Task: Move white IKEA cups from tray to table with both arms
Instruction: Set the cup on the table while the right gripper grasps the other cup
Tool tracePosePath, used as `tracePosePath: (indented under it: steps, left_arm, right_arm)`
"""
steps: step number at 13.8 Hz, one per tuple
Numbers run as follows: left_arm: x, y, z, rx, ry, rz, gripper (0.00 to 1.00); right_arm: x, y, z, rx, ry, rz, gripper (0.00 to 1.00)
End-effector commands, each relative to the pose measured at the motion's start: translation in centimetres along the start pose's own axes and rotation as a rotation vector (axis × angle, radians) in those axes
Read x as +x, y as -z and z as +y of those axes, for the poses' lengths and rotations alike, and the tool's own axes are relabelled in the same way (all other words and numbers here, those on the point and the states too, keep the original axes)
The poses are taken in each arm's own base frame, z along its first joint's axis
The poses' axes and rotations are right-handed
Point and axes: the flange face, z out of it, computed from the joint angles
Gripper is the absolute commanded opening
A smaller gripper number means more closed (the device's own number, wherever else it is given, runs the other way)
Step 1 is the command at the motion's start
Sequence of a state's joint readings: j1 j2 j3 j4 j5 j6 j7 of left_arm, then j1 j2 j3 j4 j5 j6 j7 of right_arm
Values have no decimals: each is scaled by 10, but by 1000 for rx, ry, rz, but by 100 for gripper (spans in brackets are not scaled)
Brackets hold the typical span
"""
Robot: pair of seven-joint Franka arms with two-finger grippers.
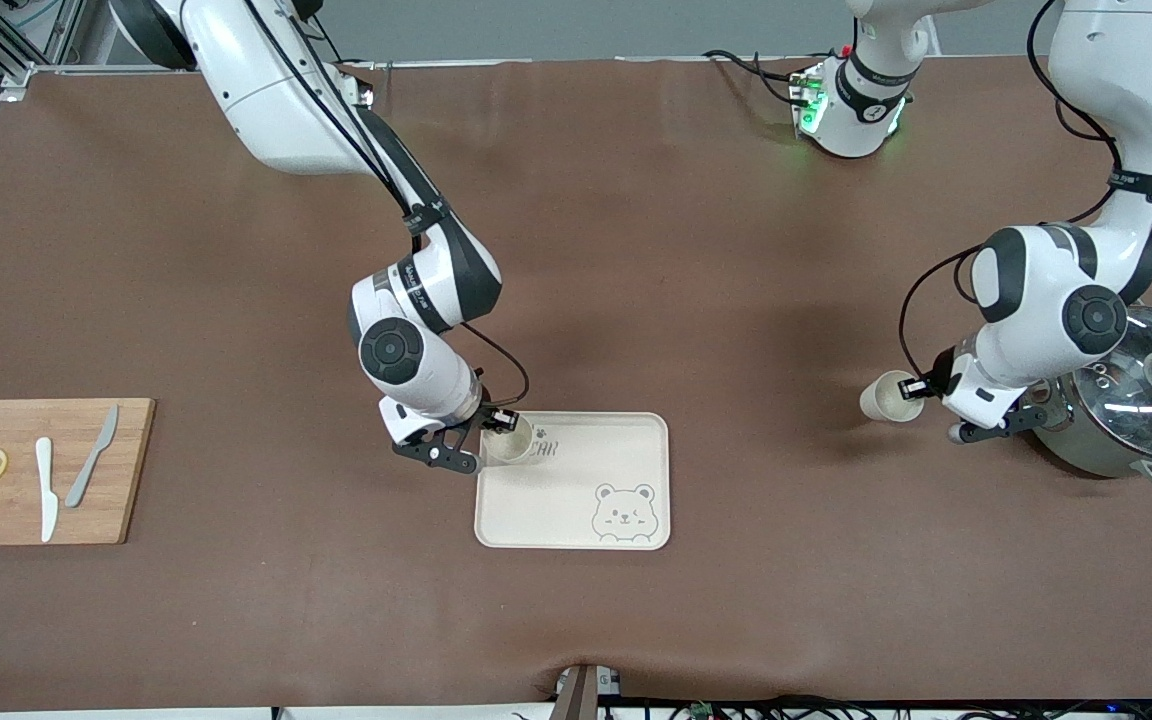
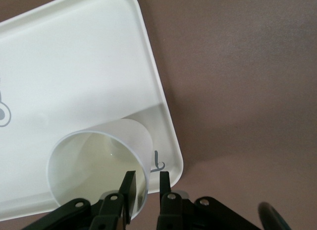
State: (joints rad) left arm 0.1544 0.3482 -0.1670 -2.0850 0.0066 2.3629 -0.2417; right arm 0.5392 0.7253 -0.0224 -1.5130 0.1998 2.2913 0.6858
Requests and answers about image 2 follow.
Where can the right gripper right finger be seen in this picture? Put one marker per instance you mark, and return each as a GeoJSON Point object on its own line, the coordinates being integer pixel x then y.
{"type": "Point", "coordinates": [167, 202]}

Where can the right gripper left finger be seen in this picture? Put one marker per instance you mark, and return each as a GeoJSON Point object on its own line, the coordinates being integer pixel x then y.
{"type": "Point", "coordinates": [130, 197]}

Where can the white plastic cup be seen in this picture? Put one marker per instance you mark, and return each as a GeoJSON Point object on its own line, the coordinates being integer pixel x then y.
{"type": "Point", "coordinates": [74, 165]}

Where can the cream tray with bear print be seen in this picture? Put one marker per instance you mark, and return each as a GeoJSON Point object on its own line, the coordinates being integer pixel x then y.
{"type": "Point", "coordinates": [74, 66]}

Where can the brown table mat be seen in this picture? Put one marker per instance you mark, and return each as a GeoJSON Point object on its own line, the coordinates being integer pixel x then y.
{"type": "Point", "coordinates": [247, 66]}

